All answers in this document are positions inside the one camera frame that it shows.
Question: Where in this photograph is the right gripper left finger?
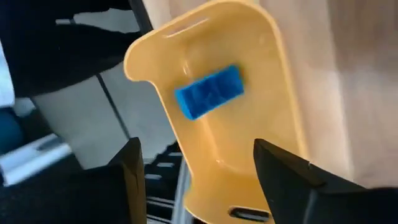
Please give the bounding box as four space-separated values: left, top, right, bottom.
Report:
0 136 147 224

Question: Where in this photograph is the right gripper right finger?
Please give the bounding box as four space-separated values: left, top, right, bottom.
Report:
253 138 398 224

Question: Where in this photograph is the blue toy block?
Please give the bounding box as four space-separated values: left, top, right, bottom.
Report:
174 64 246 121

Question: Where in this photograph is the yellow plastic bin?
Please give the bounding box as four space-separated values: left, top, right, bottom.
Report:
123 0 308 224

